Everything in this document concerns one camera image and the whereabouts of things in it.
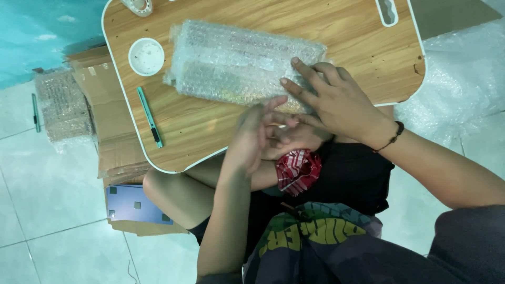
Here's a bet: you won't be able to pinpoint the person's right hand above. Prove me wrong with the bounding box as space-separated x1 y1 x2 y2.
280 57 396 149

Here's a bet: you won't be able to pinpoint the person's left hand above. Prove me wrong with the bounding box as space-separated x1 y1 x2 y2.
223 95 299 177

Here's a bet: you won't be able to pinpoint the large bubble-wrapped package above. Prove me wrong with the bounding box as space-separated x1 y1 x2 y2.
163 19 329 115

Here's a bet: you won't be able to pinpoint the red white checkered cloth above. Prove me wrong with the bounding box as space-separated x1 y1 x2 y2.
275 149 322 197

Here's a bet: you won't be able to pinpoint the black shorts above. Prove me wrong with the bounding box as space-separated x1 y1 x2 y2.
189 140 396 247

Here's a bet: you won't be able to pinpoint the wooden lap table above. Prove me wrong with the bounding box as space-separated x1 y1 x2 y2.
101 0 428 174

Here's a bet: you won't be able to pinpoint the teal utility knife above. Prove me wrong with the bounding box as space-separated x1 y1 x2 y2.
137 86 164 149

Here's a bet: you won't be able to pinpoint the stack of cardboard sheets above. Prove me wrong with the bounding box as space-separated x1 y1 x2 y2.
65 45 152 187

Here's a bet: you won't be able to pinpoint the dark printed shirt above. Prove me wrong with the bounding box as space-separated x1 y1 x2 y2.
241 202 505 284

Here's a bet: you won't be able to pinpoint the blue sheet with squares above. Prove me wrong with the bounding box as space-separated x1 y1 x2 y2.
105 184 174 226

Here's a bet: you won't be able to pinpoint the white tape dispenser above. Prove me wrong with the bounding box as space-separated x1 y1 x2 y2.
120 0 154 18

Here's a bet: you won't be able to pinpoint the clear bubble wrap sheet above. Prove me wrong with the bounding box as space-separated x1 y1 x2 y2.
395 18 505 144

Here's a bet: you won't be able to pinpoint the brown cardboard piece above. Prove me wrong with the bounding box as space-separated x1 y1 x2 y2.
410 0 503 41

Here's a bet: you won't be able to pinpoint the small bubble-wrapped package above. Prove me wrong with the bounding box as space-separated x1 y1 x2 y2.
34 69 95 144

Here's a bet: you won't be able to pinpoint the teal pen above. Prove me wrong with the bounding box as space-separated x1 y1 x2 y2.
31 93 42 133

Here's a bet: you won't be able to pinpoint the teal plastic mat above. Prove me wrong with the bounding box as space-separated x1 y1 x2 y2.
0 0 109 90

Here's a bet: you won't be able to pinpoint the dark cord bracelet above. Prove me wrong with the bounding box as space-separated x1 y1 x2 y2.
372 121 405 154

